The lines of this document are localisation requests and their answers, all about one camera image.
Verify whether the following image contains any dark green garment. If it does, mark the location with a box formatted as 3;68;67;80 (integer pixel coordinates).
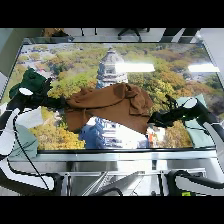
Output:
8;67;54;101

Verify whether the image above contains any black cable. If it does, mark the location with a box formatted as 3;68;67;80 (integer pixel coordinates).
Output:
12;116;51;191
94;186;125;197

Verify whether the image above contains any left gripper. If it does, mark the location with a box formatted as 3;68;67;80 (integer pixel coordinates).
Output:
49;96;71;109

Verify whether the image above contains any black chair base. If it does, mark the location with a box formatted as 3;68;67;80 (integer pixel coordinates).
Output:
117;27;151;43

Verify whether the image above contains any white garment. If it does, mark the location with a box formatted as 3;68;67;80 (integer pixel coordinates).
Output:
18;106;45;130

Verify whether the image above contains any brown shirt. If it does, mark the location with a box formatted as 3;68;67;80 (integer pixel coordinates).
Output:
63;82;155;135

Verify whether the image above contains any silver frame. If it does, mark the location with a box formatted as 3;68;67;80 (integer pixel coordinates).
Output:
0;35;224;197

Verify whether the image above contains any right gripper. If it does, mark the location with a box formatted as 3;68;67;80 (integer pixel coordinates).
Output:
147;111;176;130

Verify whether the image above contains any pale green garment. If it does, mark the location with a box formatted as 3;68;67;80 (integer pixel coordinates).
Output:
176;94;216;148
8;124;40;160

